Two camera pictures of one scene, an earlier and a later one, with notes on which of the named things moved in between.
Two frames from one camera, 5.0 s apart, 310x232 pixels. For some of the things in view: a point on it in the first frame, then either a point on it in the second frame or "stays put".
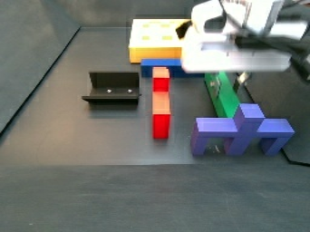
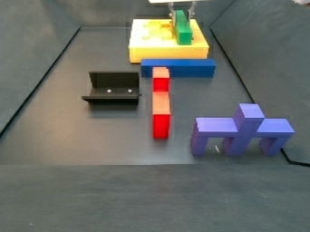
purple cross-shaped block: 247,125 stays put
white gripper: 250,53 → 171,6
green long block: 223,97 → 183,28
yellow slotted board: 154,39 stays put
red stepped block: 160,104 stays put
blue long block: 175,68 stays put
